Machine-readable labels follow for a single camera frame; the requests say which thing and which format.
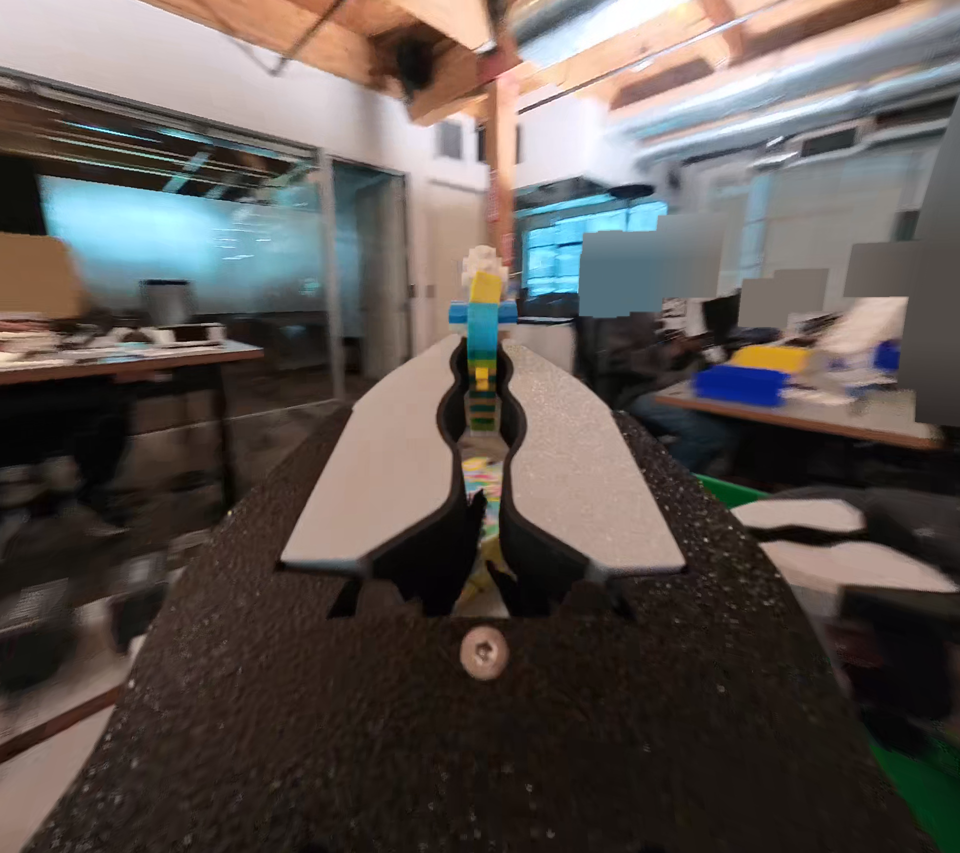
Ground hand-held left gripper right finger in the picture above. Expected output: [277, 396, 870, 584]
[498, 339, 687, 578]

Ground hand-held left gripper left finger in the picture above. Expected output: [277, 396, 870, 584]
[279, 335, 464, 577]

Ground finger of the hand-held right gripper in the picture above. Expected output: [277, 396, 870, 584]
[731, 497, 869, 536]
[759, 539, 960, 597]

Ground striped brick fish model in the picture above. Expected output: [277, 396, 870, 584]
[447, 244, 520, 434]

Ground stacked green plastic bins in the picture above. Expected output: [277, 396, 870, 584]
[691, 472, 960, 853]

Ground grey office table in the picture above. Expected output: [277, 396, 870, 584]
[652, 380, 948, 487]

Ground blue storage bin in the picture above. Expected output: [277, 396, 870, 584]
[692, 364, 790, 409]

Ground yellow storage bin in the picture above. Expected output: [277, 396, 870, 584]
[729, 345, 813, 374]

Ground glass office door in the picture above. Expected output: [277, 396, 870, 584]
[328, 157, 415, 398]

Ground white door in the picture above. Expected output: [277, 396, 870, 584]
[418, 181, 489, 348]

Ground black framed board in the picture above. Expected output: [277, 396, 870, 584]
[138, 279, 194, 327]

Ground brown wooden table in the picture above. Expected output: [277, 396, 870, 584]
[0, 339, 265, 509]

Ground light wooden panel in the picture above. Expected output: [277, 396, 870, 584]
[0, 232, 85, 319]

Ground round black speaker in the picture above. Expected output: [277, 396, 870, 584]
[392, 37, 435, 91]

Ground wooden post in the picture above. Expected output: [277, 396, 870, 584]
[483, 80, 524, 278]

